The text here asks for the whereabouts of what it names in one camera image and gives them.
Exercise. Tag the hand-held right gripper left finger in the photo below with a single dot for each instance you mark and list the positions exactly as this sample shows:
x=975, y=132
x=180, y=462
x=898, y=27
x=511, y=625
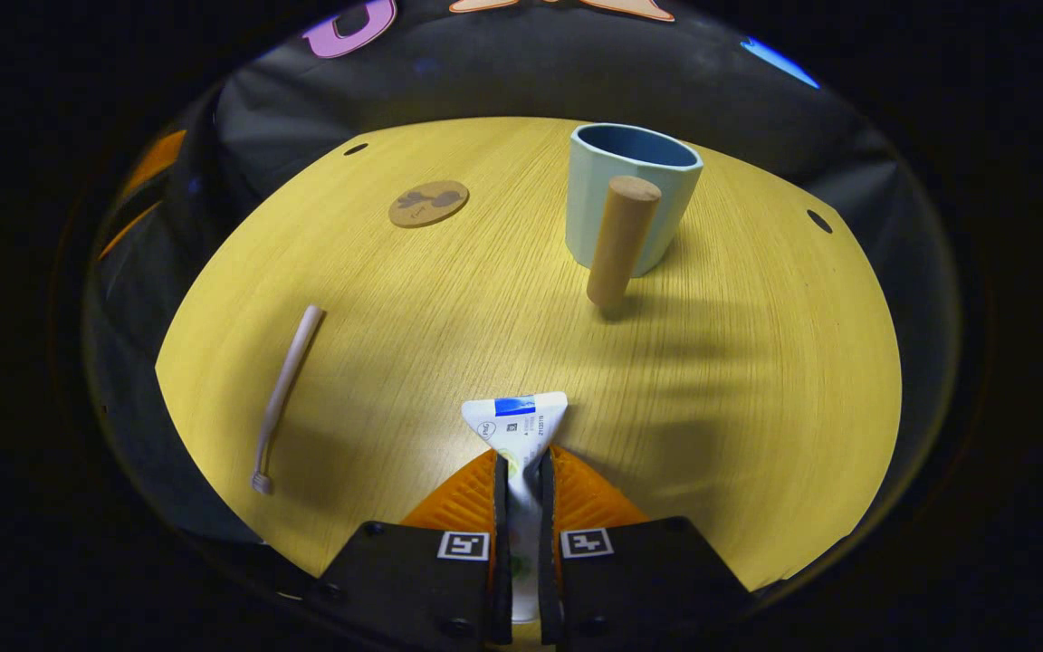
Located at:
x=502, y=589

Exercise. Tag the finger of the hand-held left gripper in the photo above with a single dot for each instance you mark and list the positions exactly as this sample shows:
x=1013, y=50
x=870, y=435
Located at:
x=128, y=231
x=159, y=156

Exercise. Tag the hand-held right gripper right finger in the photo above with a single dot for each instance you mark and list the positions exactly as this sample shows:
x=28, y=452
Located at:
x=549, y=589

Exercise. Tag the white toothpaste tube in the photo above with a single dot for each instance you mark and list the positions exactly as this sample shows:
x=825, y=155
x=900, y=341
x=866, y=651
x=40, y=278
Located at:
x=521, y=435

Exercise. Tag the pale pink toothbrush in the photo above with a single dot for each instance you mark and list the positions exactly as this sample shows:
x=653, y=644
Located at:
x=288, y=380

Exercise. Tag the round cork coaster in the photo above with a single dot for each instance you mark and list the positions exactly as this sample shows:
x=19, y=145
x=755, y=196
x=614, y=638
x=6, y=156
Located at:
x=429, y=203

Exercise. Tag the black backdrop cloth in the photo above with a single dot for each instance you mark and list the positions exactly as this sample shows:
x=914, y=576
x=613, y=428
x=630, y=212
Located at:
x=503, y=72

